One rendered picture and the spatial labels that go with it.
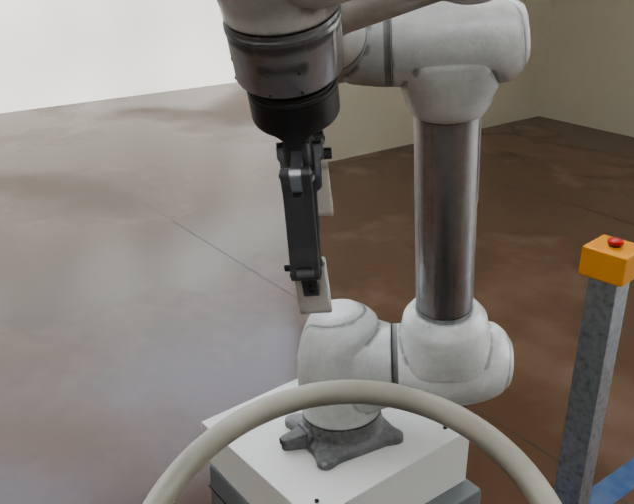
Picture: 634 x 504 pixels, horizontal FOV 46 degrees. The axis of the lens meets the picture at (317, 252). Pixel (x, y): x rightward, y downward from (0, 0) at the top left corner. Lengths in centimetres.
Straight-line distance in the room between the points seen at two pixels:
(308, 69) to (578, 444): 185
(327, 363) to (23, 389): 231
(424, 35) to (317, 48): 49
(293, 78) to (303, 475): 96
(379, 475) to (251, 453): 25
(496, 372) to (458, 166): 41
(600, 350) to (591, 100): 603
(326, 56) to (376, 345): 85
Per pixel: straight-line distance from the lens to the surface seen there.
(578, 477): 235
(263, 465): 145
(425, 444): 148
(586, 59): 801
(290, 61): 56
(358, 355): 134
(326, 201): 78
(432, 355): 132
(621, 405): 341
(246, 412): 92
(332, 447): 144
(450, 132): 111
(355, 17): 79
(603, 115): 795
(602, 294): 206
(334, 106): 61
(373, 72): 106
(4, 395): 349
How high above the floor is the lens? 182
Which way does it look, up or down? 23 degrees down
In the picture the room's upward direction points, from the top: straight up
